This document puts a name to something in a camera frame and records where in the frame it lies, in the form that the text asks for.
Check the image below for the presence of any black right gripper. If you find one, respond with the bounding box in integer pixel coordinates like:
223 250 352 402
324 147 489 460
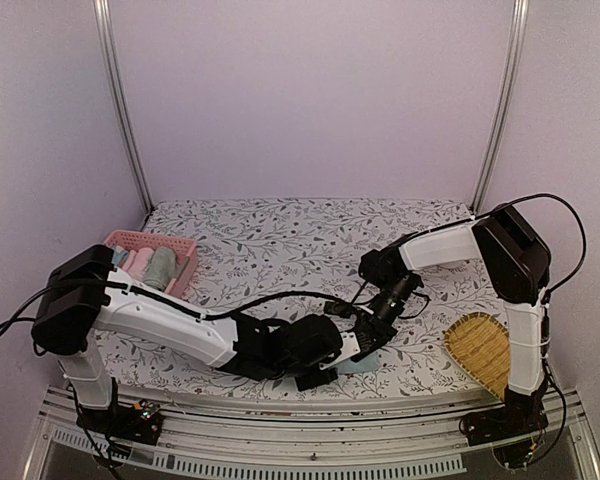
356 274 418 357

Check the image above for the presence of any green towel with panda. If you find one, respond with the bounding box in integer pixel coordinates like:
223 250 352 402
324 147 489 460
142 247 177 291

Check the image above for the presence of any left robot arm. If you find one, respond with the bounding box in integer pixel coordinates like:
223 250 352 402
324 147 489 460
0 244 345 434

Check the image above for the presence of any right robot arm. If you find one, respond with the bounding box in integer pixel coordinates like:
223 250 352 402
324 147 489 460
359 204 551 436

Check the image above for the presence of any woven bamboo tray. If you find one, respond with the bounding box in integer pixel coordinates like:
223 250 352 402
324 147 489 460
444 312 510 403

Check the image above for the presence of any pink plastic basket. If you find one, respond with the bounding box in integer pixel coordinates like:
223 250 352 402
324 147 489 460
104 230 198 298

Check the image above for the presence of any rolled pink towel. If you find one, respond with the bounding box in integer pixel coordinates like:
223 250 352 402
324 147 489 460
125 247 154 281

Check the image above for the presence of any rolled blue patterned towel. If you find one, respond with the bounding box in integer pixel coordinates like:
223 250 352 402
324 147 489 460
112 245 129 267

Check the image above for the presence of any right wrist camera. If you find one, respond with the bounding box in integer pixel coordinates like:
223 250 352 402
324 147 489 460
323 301 374 321

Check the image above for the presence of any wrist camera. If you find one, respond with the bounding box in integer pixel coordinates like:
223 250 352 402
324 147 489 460
319 332 361 370
323 301 374 321

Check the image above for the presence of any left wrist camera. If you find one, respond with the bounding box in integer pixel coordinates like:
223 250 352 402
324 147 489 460
319 332 361 370

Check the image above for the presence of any aluminium front frame rail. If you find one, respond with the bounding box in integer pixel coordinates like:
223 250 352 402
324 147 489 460
22 384 600 480

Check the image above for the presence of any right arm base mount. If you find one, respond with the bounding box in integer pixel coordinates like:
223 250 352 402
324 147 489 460
459 406 548 446

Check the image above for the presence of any right aluminium post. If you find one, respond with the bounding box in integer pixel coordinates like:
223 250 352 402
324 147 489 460
470 0 529 213

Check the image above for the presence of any aluminium post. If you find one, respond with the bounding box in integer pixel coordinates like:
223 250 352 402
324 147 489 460
93 0 155 215
470 0 529 213

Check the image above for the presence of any left aluminium post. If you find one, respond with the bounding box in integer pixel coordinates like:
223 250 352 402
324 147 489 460
93 0 155 215

